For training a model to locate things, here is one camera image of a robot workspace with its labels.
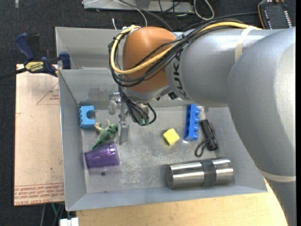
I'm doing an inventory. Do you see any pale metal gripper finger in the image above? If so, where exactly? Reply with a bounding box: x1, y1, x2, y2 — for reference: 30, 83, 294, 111
119, 120, 130, 146
108, 99, 118, 115

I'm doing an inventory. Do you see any green toy dinosaur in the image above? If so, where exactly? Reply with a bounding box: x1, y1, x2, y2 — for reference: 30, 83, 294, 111
91, 119, 119, 150

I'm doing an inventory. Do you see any light blue arch toy block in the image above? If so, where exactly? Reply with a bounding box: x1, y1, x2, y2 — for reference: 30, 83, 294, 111
79, 105, 97, 130

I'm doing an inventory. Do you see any purple plastic cup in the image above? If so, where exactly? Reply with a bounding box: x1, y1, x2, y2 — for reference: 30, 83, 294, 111
83, 141, 121, 170

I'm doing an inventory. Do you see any yellow sponge cube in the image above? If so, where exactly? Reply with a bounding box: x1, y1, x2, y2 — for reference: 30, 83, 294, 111
163, 128, 181, 146

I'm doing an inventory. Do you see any grey metal bin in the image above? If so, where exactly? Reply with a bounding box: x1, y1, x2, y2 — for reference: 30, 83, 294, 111
55, 26, 269, 212

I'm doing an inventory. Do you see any long blue toy brick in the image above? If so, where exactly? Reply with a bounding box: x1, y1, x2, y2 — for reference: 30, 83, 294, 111
183, 103, 201, 142

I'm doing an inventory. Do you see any shiny metal cylinder, grey tape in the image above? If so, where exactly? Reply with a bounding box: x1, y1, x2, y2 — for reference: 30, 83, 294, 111
164, 158, 235, 190

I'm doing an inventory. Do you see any brown cardboard board, red print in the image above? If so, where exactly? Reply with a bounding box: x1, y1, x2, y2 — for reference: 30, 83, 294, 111
14, 64, 65, 207

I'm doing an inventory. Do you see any black flashlight with strap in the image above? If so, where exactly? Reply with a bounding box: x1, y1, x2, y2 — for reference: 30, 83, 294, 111
194, 119, 220, 158

